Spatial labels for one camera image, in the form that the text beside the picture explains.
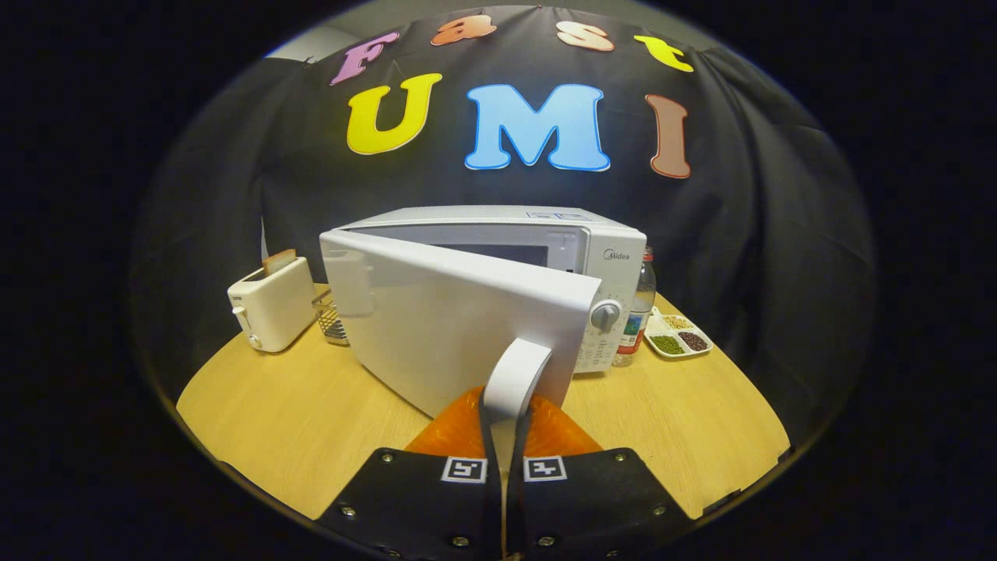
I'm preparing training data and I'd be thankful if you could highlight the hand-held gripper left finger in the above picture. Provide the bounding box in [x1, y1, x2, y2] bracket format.
[315, 386, 503, 561]

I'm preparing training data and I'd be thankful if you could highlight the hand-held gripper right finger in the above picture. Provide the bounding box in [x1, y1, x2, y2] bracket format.
[506, 393, 694, 561]

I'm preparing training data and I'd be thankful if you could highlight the white microwave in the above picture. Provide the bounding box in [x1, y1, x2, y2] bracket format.
[318, 205, 649, 468]

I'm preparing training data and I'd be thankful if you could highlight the white divided bean tray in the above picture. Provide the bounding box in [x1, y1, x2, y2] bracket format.
[643, 306, 713, 360]

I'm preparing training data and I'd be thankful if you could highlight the clear plastic bottle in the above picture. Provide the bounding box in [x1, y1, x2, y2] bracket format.
[612, 246, 657, 368]

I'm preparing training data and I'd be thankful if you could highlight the white toaster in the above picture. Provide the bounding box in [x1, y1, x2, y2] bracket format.
[227, 256, 318, 353]

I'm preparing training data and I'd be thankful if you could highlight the wire mesh basket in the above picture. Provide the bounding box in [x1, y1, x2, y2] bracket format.
[313, 290, 351, 347]

